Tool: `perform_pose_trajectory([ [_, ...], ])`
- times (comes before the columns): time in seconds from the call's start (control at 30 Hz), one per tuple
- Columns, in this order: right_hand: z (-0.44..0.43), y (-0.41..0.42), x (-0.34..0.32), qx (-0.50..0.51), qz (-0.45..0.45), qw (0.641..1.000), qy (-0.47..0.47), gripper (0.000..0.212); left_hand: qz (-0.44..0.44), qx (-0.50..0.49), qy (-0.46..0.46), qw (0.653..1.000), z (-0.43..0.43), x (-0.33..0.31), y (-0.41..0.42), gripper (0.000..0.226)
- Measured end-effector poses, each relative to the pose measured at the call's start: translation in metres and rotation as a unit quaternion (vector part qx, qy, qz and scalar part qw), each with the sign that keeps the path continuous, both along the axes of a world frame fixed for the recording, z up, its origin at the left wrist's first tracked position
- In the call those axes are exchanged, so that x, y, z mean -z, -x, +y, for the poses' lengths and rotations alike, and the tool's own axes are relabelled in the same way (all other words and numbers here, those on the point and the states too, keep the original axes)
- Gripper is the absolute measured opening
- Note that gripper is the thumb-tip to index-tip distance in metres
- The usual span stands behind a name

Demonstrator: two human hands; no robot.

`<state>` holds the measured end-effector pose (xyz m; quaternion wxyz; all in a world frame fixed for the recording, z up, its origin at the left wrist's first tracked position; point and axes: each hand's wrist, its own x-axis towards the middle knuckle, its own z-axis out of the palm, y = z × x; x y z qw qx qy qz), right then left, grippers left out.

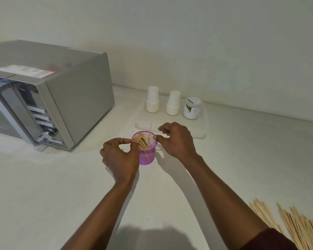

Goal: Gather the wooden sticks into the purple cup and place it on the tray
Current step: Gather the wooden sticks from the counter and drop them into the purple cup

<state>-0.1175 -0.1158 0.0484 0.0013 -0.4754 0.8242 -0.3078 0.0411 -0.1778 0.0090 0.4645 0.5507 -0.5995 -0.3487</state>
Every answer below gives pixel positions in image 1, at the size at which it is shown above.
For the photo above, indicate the white jar with green label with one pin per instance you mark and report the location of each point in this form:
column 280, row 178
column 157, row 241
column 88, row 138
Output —
column 192, row 109

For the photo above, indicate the white plastic tray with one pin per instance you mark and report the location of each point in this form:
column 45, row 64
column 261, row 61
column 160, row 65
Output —
column 198, row 127

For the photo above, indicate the person's right forearm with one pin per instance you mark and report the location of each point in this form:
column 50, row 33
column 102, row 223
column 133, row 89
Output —
column 224, row 200

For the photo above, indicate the purple mesh cup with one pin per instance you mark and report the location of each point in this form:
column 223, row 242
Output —
column 147, row 157

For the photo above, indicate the maroon right sleeve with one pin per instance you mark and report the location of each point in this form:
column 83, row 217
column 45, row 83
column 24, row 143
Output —
column 268, row 240

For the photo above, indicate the person's left forearm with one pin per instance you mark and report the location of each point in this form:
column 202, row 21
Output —
column 99, row 218

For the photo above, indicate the person's left hand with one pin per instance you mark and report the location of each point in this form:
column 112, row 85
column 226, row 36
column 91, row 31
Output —
column 121, row 161

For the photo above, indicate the silver microwave oven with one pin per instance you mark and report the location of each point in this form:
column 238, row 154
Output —
column 78, row 98

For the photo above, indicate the person's right hand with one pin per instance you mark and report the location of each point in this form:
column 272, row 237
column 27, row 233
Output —
column 180, row 143

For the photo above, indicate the stack of white paper cups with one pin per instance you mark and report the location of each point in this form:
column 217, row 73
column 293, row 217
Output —
column 152, row 100
column 173, row 104

